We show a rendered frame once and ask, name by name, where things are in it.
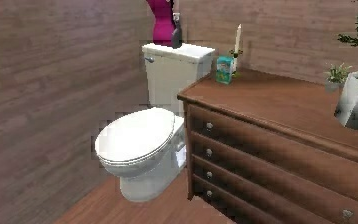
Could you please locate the white toilet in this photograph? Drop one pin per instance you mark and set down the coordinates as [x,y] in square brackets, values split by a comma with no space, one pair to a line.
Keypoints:
[143,140]

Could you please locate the teal tissue box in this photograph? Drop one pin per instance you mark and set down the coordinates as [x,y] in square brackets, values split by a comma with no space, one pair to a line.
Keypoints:
[225,69]

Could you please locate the dark grey spray bottle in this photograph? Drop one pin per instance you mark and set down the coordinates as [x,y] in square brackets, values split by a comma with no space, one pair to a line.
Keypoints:
[176,33]

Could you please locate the white candle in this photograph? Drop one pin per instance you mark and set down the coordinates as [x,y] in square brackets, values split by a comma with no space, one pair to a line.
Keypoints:
[237,40]

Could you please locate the brown wooden chest of drawers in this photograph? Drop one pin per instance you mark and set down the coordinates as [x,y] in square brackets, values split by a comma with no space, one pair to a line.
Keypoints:
[270,133]

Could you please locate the small potted green plant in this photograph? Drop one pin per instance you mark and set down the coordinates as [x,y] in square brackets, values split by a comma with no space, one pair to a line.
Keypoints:
[336,76]

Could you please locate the white plant pot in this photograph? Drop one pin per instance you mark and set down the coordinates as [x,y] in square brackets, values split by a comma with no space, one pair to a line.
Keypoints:
[355,98]

